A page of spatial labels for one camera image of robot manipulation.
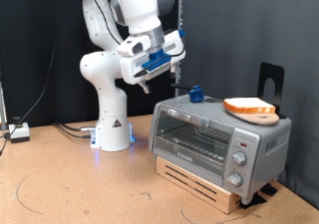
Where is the silver oven knob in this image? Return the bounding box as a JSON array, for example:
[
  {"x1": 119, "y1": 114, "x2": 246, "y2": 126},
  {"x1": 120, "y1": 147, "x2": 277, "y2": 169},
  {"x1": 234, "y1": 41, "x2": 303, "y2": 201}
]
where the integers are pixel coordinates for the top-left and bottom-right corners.
[
  {"x1": 226, "y1": 172, "x2": 244, "y2": 188},
  {"x1": 231, "y1": 150, "x2": 248, "y2": 167}
]

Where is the thin metal pole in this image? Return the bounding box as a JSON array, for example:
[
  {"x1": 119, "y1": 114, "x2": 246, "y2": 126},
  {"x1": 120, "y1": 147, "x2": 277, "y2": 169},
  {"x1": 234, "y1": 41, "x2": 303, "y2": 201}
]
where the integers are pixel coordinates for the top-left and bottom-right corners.
[{"x1": 0, "y1": 81, "x2": 8, "y2": 131}]

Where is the oval wooden cutting board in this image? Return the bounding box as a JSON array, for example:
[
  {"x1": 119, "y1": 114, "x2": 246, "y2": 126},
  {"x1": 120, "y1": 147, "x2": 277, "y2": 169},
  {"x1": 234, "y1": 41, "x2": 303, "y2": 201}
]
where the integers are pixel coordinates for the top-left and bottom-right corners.
[{"x1": 228, "y1": 109, "x2": 280, "y2": 126}]

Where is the vertical aluminium frame pole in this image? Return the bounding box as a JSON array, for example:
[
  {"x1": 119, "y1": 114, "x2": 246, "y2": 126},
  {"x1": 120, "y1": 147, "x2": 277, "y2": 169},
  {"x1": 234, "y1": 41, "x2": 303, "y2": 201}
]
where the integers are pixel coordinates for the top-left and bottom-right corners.
[{"x1": 174, "y1": 0, "x2": 184, "y2": 98}]

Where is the black backdrop curtain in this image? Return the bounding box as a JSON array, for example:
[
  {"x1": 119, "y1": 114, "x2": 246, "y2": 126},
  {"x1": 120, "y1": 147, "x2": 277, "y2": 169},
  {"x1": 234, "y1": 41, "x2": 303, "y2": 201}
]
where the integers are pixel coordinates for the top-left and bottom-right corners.
[{"x1": 0, "y1": 0, "x2": 182, "y2": 128}]

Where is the slatted wooden block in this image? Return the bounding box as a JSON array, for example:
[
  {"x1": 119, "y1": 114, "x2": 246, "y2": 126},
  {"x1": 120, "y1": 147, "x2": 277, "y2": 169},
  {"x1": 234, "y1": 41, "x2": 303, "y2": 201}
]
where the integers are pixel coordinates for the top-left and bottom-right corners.
[{"x1": 155, "y1": 155, "x2": 242, "y2": 215}]

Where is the black base cable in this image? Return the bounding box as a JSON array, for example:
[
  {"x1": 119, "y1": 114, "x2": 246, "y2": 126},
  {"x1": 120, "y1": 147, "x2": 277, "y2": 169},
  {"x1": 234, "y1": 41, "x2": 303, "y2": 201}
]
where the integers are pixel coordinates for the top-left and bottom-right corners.
[{"x1": 57, "y1": 123, "x2": 94, "y2": 139}]

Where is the glass oven door with handle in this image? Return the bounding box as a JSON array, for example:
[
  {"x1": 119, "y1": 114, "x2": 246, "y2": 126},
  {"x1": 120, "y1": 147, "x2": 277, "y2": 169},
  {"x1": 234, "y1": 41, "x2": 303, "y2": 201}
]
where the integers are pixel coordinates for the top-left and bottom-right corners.
[{"x1": 151, "y1": 104, "x2": 235, "y2": 178}]

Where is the silver toaster oven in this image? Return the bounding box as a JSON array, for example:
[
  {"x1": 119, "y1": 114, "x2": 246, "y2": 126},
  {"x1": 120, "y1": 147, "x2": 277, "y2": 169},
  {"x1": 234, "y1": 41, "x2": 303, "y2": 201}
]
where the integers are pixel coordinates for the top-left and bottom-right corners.
[{"x1": 148, "y1": 94, "x2": 293, "y2": 205}]

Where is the black cable with silver connector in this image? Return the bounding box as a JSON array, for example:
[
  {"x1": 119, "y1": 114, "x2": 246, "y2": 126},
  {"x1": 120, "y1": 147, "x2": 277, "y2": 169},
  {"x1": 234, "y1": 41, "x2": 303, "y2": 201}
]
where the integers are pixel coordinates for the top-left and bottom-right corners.
[{"x1": 53, "y1": 119, "x2": 98, "y2": 132}]

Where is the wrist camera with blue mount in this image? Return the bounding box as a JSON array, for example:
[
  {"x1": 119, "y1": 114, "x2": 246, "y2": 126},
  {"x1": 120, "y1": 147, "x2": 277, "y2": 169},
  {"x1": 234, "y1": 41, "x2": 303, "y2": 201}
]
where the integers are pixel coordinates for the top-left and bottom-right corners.
[{"x1": 134, "y1": 29, "x2": 185, "y2": 79}]

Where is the metal wire oven rack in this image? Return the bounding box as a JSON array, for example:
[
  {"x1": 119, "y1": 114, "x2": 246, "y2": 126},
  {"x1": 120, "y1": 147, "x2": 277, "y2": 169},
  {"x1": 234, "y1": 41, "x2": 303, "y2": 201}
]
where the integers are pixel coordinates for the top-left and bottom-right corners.
[{"x1": 158, "y1": 123, "x2": 232, "y2": 162}]

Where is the white bread slice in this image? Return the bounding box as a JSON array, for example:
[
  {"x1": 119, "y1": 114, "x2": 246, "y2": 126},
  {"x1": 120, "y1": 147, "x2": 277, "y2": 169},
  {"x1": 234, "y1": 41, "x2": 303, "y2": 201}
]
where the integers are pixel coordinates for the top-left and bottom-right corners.
[{"x1": 222, "y1": 97, "x2": 277, "y2": 114}]

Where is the white emergency stop box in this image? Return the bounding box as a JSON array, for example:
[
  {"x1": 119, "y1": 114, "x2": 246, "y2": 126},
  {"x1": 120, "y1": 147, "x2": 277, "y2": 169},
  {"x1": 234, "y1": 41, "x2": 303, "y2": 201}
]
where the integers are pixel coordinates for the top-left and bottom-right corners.
[{"x1": 8, "y1": 115, "x2": 31, "y2": 143}]

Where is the black tape patch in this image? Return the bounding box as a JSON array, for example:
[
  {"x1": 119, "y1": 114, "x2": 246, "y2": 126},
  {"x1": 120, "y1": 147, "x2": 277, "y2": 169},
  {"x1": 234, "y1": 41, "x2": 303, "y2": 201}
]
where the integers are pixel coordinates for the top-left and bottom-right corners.
[{"x1": 260, "y1": 183, "x2": 279, "y2": 197}]

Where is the black hanging cable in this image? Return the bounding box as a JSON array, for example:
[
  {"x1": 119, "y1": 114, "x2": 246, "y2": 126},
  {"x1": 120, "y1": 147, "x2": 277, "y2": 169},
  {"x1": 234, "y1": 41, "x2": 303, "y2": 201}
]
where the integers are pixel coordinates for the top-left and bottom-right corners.
[{"x1": 0, "y1": 41, "x2": 58, "y2": 157}]

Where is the grey backdrop curtain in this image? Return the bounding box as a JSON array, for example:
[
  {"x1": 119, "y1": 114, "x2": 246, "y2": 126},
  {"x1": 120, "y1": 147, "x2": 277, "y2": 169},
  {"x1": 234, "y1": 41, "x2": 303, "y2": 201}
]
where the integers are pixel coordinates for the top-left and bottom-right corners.
[{"x1": 180, "y1": 0, "x2": 319, "y2": 210}]

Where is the black metal bookend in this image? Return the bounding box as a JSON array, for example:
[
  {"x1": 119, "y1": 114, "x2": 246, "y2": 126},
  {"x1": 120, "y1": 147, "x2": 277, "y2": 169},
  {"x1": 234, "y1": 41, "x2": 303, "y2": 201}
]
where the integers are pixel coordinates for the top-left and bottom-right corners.
[{"x1": 256, "y1": 62, "x2": 287, "y2": 119}]

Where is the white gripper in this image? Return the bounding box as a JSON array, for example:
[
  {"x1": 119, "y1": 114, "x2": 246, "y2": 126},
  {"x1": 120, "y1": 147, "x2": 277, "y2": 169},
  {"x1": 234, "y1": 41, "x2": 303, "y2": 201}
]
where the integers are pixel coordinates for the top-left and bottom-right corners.
[{"x1": 119, "y1": 29, "x2": 186, "y2": 95}]

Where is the black camera cable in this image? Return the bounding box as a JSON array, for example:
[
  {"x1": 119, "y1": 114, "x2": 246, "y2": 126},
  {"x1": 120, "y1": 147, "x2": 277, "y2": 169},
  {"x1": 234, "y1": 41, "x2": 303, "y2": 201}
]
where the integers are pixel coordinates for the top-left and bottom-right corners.
[{"x1": 85, "y1": 0, "x2": 186, "y2": 79}]

